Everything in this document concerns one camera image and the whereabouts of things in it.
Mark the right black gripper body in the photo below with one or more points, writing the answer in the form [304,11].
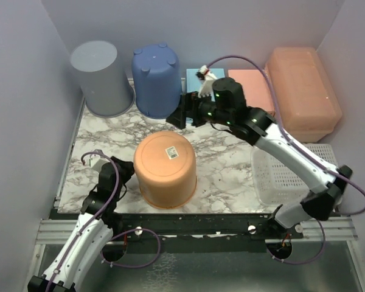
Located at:
[203,109]

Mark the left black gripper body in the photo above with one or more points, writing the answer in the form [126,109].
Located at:
[126,172]

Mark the light blue perforated basket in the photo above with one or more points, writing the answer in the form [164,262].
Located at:
[192,81]

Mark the orange plastic bucket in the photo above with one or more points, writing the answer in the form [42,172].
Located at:
[165,166]

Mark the blue plastic bucket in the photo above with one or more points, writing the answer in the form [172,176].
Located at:
[157,80]

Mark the pink perforated plastic basket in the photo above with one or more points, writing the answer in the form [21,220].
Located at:
[254,87]

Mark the grey-blue plastic bucket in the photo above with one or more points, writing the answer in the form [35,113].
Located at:
[102,78]

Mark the white perforated plastic basket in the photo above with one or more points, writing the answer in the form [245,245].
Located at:
[276,184]

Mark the large orange lidded container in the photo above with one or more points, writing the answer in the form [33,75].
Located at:
[307,103]

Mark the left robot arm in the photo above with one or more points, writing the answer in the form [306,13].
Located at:
[95,226]

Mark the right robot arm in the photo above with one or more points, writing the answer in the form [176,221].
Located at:
[227,106]

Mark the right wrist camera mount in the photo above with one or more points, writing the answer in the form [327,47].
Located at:
[207,78]

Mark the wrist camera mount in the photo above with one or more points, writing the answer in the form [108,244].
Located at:
[94,159]
[207,78]

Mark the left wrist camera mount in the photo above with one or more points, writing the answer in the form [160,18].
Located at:
[94,159]

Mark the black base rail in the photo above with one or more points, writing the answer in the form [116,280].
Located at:
[200,233]

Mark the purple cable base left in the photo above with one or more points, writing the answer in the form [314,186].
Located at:
[139,246]

